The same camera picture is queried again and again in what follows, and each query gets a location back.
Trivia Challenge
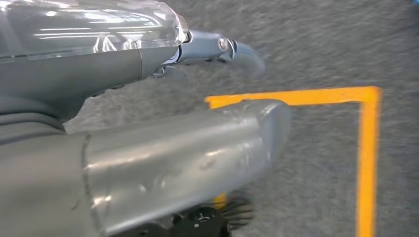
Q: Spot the silver robot leg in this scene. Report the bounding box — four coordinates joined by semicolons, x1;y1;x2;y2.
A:
0;99;293;237

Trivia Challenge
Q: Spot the black robot foot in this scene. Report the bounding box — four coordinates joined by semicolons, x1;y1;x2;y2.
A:
111;190;255;237

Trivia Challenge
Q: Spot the yellow floor tape square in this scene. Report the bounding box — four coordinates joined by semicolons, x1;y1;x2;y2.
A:
204;86;382;237

